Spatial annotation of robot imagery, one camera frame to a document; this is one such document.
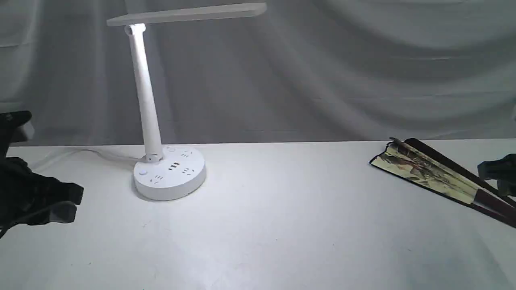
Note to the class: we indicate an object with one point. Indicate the painted folding paper fan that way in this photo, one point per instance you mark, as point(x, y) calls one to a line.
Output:
point(419, 164)

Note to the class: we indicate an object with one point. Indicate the white desk lamp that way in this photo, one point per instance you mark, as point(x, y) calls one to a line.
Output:
point(167, 173)

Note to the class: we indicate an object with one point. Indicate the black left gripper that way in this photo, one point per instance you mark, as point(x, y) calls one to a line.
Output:
point(24, 194)

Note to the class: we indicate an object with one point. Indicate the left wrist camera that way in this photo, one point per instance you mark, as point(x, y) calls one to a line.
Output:
point(15, 127)

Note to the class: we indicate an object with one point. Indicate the grey backdrop cloth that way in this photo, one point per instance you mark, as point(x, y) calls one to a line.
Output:
point(305, 70)

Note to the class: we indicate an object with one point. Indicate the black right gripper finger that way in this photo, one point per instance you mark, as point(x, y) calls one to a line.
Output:
point(506, 188)
point(501, 169)

